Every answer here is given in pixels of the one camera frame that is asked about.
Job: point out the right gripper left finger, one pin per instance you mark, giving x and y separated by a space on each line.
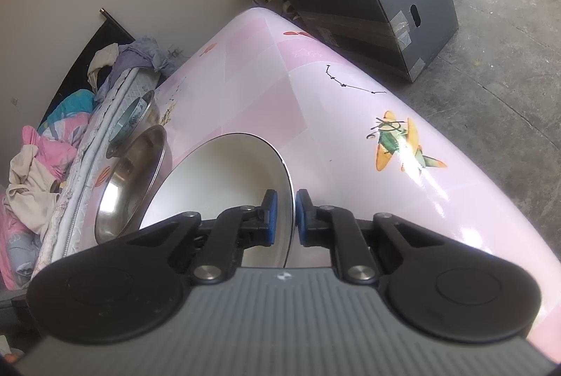
221 242

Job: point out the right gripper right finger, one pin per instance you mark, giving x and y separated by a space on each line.
336 229

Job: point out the large steel plate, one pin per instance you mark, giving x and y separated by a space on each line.
132 184

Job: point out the steel bowl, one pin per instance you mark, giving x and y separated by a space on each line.
150 117

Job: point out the teal ceramic bowl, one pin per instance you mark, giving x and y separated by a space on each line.
127 122

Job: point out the white quilted mattress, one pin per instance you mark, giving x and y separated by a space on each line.
65 227

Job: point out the pink floral blanket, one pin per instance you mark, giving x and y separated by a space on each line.
19 246

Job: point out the purple grey clothes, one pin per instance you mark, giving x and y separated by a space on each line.
108 64

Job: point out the teal patterned pillow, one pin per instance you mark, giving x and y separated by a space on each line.
68 122

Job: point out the beige clothing pile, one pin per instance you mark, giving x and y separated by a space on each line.
33 190

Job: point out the black headboard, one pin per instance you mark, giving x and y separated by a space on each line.
111 31

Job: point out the grey cardboard box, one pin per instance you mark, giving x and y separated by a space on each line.
400 37

